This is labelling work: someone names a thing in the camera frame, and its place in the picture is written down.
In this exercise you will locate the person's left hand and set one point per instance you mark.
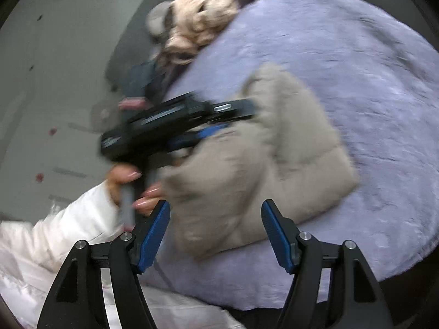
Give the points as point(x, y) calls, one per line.
point(118, 178)

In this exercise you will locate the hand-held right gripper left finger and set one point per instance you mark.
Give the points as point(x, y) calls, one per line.
point(154, 236)

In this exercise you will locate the cream knit sweater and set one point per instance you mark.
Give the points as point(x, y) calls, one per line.
point(202, 17)

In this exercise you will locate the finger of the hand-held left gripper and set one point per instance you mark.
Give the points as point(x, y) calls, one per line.
point(199, 137)
point(233, 109)

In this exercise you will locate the white pillow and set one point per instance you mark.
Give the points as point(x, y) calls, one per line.
point(158, 19)

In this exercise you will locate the dark blue cloth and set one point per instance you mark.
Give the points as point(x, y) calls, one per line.
point(144, 78)

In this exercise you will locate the beige puffer jacket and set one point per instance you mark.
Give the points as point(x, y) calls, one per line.
point(257, 164)

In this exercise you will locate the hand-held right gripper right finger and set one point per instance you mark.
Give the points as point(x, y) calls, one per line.
point(277, 240)

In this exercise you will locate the purple fleece blanket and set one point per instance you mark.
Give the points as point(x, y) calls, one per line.
point(343, 75)

